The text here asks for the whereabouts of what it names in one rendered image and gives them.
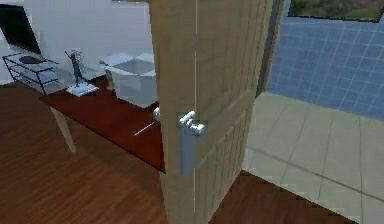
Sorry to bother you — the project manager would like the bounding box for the thin white pen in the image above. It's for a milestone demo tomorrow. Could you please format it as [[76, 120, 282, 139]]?
[[133, 121, 156, 137]]

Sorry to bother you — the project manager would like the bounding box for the light wooden room door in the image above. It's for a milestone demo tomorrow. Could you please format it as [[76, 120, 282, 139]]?
[[148, 0, 287, 224]]

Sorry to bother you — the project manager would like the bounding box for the white open cardboard box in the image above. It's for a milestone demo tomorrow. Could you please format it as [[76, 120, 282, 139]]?
[[99, 52, 159, 108]]

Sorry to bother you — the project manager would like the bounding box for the red-brown wooden table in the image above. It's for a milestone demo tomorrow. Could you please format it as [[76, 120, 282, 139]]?
[[39, 75, 167, 174]]

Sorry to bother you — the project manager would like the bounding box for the framed landscape picture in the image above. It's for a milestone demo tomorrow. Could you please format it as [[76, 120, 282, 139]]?
[[287, 0, 384, 24]]

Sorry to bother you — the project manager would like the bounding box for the black television set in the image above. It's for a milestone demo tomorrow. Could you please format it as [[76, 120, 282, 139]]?
[[0, 4, 43, 56]]

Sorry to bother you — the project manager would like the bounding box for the silver door handle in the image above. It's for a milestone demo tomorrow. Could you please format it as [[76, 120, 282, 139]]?
[[177, 110, 208, 177]]

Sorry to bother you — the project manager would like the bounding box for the black wire glass stand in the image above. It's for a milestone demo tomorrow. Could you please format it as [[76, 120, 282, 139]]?
[[2, 52, 62, 96]]

